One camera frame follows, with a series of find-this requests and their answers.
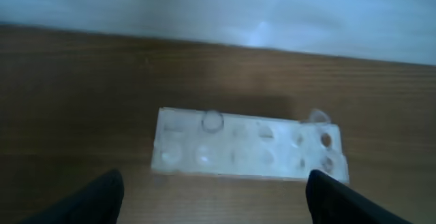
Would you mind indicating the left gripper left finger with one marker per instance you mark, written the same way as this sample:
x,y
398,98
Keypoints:
x,y
95,200

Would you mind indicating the white test tube rack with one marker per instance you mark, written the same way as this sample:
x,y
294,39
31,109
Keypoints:
x,y
245,156

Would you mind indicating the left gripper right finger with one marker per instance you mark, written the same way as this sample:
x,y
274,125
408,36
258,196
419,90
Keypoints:
x,y
337,203

